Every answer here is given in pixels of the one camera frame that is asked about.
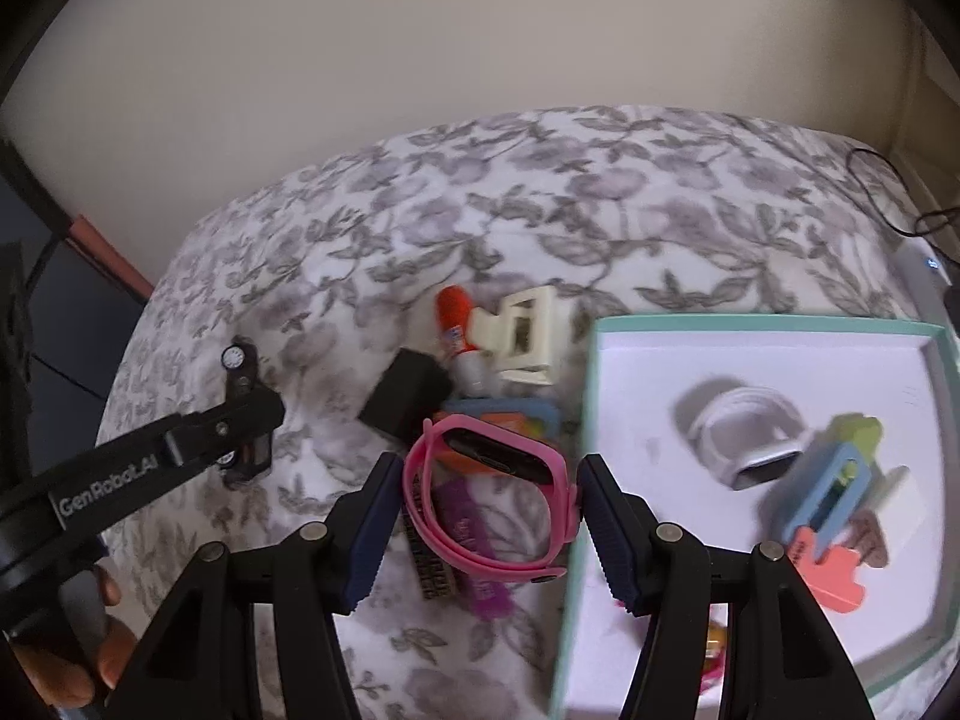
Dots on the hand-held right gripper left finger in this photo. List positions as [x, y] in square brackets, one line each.
[375, 525]

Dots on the white device blue light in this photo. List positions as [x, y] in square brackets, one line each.
[926, 266]

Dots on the pink yellow toy figure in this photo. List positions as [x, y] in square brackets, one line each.
[716, 652]

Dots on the person's left hand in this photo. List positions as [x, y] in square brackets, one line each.
[120, 645]

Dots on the teal white shallow tray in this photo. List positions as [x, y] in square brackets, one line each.
[660, 367]

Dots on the cream hair claw clip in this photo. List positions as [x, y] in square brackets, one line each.
[525, 334]

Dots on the blue green plastic clip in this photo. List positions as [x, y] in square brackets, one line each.
[821, 487]

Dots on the orange blue eraser pack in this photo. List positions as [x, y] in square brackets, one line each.
[525, 420]

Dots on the orange capped glue stick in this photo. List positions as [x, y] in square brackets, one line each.
[457, 322]

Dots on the salmon pink plastic clip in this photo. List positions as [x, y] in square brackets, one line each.
[832, 574]

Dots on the pink smart watch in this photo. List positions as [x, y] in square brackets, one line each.
[487, 450]

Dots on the black rectangular box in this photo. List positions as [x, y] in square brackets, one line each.
[405, 394]

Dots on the grey floral bedsheet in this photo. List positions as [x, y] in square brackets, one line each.
[525, 202]

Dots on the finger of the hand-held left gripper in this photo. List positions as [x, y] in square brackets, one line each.
[240, 424]

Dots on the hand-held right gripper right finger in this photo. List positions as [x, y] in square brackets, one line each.
[607, 532]

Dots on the dark wooden furniture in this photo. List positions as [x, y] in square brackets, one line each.
[45, 277]

